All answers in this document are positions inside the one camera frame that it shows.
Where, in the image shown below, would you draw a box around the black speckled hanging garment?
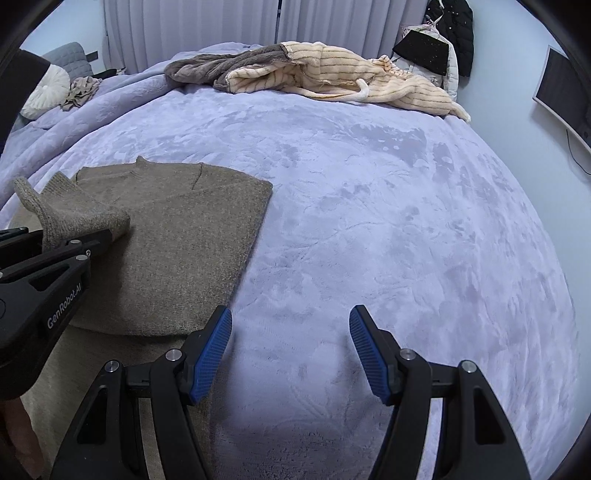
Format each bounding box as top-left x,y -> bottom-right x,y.
392,33 -> 451,77

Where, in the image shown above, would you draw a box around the white hanging coat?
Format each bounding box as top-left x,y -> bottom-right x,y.
399,23 -> 459,100

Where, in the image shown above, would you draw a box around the white-framed monitor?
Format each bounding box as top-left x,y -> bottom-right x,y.
532,45 -> 591,153

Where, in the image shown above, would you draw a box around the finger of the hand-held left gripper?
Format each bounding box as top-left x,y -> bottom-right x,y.
0,229 -> 44,269
0,229 -> 115,289

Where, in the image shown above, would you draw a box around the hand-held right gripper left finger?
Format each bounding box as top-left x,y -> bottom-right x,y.
48,305 -> 234,480

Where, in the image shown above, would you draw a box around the cream striped fleece robe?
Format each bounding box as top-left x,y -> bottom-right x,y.
226,41 -> 472,123

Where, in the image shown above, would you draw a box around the lavender plush blanket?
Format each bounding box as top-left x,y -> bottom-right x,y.
0,41 -> 583,480

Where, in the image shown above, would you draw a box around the person's left hand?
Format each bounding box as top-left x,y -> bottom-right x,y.
0,399 -> 44,480

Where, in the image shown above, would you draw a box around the black hanging jacket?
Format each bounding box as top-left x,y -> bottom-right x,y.
425,0 -> 475,78

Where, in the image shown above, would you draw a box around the small beige crumpled cloth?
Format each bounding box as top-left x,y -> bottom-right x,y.
60,76 -> 102,112

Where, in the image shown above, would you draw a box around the grey-brown fleece garment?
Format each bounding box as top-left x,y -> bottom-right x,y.
164,45 -> 289,90

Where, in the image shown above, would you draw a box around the black monitor cable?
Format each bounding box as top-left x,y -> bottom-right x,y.
566,129 -> 591,176

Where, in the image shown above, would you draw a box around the white pleated curtains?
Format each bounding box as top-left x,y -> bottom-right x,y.
102,0 -> 432,75

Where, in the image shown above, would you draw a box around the brown knit sweater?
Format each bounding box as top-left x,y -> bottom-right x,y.
13,156 -> 274,337

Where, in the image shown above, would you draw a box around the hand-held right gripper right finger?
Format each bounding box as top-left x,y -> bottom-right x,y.
348,305 -> 532,480

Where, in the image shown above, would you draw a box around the round white pleated cushion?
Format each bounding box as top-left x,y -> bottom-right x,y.
21,65 -> 71,120

